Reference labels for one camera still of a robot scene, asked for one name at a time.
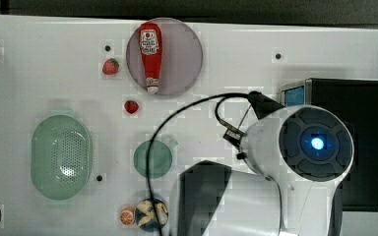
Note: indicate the blue glass oven door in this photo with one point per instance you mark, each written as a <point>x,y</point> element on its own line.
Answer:
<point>293,94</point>

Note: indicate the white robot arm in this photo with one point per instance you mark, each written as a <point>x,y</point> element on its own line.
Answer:
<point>298,157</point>

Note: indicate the black toaster oven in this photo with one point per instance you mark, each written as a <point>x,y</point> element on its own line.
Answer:
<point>356,103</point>

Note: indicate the green mug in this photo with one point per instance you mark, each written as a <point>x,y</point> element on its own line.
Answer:
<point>154,160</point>

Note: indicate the dark red strawberry toy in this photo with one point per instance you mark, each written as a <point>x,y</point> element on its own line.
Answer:
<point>131,106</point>

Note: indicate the grey round plate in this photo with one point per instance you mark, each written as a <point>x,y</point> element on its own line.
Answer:
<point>182,57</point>

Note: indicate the red ketchup bottle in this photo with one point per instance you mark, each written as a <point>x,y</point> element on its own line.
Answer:
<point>150,44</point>

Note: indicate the pale red strawberry toy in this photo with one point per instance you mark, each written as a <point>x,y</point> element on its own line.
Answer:
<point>110,67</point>

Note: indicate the blue bowl with food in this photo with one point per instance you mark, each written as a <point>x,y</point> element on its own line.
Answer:
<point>151,215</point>

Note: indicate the orange slice toy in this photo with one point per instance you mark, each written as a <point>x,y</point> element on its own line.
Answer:
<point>127,215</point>

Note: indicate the green perforated colander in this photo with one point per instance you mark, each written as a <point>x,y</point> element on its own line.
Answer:
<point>61,157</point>

